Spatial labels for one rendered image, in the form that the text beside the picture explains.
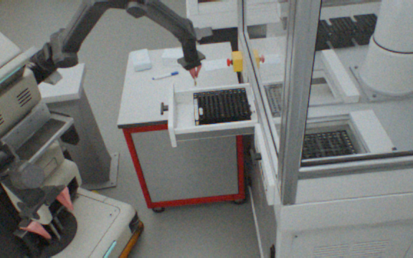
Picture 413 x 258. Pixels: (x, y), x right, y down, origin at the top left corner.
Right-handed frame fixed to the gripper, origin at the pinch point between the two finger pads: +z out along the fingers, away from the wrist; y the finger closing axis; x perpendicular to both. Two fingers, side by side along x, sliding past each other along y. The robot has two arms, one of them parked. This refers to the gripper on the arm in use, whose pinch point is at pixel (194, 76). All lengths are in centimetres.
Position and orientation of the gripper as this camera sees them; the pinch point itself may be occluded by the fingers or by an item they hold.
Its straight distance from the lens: 156.3
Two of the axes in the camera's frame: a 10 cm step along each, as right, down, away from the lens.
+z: 1.3, 7.1, 6.9
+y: 8.5, -4.4, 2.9
